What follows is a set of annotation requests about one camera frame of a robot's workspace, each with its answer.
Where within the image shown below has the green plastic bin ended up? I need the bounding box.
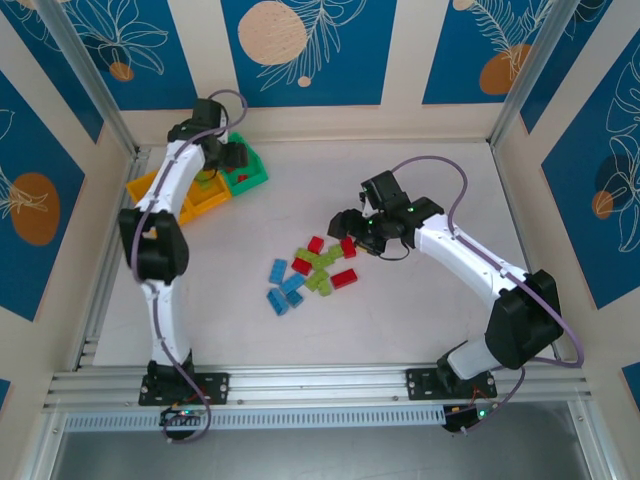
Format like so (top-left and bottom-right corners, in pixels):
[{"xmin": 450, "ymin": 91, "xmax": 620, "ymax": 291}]
[{"xmin": 219, "ymin": 131, "xmax": 270, "ymax": 197}]

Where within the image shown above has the aluminium frame rail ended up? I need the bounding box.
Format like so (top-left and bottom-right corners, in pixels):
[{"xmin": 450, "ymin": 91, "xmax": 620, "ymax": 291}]
[{"xmin": 42, "ymin": 360, "xmax": 595, "ymax": 415}]

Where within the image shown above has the grey metal panel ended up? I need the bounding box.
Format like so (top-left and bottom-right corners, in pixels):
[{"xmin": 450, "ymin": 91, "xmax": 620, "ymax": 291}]
[{"xmin": 49, "ymin": 429, "xmax": 591, "ymax": 480}]

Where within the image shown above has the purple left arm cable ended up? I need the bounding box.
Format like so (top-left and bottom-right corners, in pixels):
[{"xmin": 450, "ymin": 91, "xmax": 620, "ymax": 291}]
[{"xmin": 130, "ymin": 89, "xmax": 250, "ymax": 446}]

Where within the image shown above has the black controller board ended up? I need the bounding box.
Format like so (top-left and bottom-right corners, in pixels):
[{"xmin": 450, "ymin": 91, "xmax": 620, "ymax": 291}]
[
  {"xmin": 159, "ymin": 405, "xmax": 209, "ymax": 429},
  {"xmin": 443, "ymin": 405, "xmax": 494, "ymax": 434}
]

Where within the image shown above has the aluminium side rail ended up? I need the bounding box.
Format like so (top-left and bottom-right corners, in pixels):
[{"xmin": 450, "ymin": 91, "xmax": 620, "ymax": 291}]
[
  {"xmin": 489, "ymin": 144, "xmax": 564, "ymax": 362},
  {"xmin": 73, "ymin": 147, "xmax": 151, "ymax": 372}
]

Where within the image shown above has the white slotted cable duct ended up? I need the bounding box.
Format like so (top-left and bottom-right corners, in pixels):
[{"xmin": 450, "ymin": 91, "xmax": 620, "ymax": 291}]
[{"xmin": 63, "ymin": 404, "xmax": 447, "ymax": 432}]

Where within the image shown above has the aluminium frame post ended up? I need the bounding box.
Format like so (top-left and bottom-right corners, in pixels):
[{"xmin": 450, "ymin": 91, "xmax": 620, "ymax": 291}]
[
  {"xmin": 488, "ymin": 0, "xmax": 586, "ymax": 151},
  {"xmin": 34, "ymin": 0, "xmax": 144, "ymax": 159}
]

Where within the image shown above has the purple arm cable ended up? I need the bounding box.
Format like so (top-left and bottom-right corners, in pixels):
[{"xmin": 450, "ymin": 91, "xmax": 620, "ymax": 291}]
[
  {"xmin": 130, "ymin": 89, "xmax": 250, "ymax": 446},
  {"xmin": 397, "ymin": 155, "xmax": 586, "ymax": 436}
]

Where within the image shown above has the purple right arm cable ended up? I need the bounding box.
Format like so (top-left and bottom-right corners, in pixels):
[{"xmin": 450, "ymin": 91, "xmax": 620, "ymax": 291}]
[{"xmin": 397, "ymin": 155, "xmax": 586, "ymax": 436}]

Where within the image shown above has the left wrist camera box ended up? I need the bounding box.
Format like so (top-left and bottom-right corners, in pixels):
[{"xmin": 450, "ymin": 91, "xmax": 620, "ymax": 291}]
[{"xmin": 192, "ymin": 97, "xmax": 225, "ymax": 130}]

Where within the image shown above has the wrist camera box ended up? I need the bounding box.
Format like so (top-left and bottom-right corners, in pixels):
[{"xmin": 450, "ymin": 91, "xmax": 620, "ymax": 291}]
[
  {"xmin": 359, "ymin": 170, "xmax": 410, "ymax": 215},
  {"xmin": 192, "ymin": 97, "xmax": 225, "ymax": 130}
]

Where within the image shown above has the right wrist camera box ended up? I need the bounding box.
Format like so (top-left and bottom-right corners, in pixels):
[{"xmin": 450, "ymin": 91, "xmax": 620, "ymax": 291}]
[{"xmin": 359, "ymin": 170, "xmax": 410, "ymax": 215}]

